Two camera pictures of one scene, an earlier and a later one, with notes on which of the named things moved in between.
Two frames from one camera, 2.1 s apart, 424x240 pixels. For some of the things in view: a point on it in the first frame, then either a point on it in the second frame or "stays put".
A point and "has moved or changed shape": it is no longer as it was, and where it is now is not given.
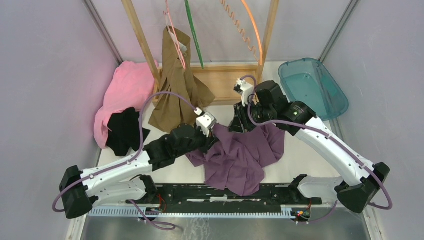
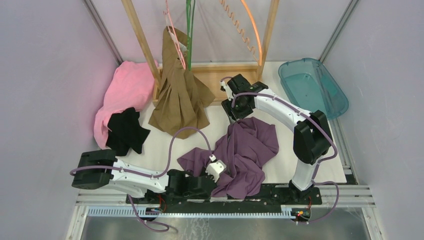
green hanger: (194, 32) -> (190, 7)
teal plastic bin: (307, 80) stays put
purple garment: (236, 163) has moved or changed shape
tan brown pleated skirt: (181, 92) stays put
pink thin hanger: (166, 13) stays put
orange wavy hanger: (243, 30) stays put
